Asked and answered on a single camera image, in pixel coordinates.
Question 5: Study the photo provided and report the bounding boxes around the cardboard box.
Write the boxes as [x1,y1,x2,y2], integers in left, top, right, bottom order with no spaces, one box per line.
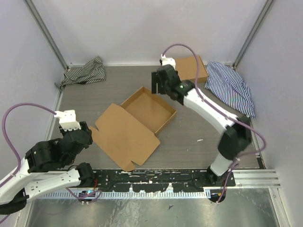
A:
[175,55,208,83]
[90,87,177,171]

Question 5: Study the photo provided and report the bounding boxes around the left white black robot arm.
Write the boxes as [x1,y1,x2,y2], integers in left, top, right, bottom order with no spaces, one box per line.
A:
[0,122,95,215]

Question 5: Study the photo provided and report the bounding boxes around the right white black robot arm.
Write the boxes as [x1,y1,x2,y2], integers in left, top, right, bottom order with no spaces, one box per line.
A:
[151,65,252,187]

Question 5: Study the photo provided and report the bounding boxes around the folded closed cardboard box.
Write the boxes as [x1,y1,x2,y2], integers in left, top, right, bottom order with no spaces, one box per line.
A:
[175,55,208,83]

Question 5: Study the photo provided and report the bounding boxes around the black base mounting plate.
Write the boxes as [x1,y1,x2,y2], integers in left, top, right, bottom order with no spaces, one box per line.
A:
[88,169,227,193]

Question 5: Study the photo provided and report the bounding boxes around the blue white striped cloth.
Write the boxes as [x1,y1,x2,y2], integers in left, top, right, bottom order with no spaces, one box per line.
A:
[205,62,255,118]

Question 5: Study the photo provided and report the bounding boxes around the grey striped cloth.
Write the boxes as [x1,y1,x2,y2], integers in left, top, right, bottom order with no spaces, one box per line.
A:
[55,56,106,91]

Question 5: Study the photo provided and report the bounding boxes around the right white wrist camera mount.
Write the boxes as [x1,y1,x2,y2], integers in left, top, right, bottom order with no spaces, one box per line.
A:
[160,54,176,69]

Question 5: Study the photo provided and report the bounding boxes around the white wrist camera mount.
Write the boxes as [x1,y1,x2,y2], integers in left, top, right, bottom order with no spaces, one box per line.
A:
[54,110,81,131]
[160,54,176,69]

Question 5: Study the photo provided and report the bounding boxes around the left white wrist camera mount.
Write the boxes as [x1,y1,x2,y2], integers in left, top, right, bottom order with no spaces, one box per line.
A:
[54,110,81,131]

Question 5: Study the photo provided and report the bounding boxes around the slotted grey cable duct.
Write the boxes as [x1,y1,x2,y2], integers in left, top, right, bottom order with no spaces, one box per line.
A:
[41,189,211,199]

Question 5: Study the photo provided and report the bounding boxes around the right aluminium corner post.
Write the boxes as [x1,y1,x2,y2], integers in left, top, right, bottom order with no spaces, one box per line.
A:
[232,0,276,69]

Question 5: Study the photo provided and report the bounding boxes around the aluminium corner post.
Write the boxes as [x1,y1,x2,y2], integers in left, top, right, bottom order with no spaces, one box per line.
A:
[24,0,69,70]
[232,0,276,69]

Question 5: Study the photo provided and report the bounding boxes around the aluminium front rail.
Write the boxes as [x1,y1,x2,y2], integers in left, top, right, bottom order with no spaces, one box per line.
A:
[89,169,281,190]

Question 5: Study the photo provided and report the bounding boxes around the left aluminium corner post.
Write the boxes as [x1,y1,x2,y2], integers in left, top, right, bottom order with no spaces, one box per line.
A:
[24,0,69,70]

